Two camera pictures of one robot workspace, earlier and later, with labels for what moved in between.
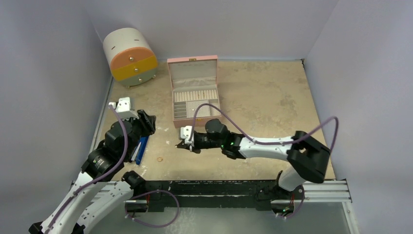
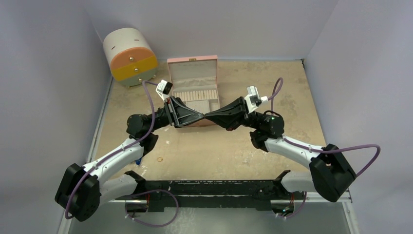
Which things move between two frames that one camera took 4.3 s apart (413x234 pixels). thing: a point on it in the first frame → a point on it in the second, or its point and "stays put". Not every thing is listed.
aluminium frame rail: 338,191 stays put
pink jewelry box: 194,82 stays put
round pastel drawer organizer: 131,59 stays put
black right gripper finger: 183,146 → 230,115
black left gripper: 147,122 → 178,114
